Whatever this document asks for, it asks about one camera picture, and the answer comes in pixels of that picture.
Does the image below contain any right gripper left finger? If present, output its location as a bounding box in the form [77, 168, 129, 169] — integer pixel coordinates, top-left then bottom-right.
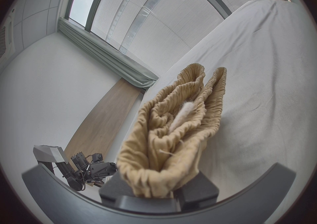
[99, 172, 136, 205]

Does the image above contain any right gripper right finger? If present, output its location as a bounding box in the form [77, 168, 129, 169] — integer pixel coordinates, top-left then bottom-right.
[173, 171, 220, 211]

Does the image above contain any tan garment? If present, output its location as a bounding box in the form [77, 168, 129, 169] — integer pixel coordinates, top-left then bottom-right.
[116, 63, 227, 199]

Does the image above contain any bed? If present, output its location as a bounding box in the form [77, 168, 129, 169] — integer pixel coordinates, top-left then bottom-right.
[106, 0, 317, 204]

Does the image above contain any grey-green curtain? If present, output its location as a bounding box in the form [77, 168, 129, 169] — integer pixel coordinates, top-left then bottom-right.
[57, 17, 159, 88]

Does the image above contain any white air vent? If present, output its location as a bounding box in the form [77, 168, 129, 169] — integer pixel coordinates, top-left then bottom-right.
[0, 8, 17, 63]

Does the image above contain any window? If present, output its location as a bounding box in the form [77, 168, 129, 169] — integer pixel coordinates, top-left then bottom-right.
[59, 0, 293, 76]

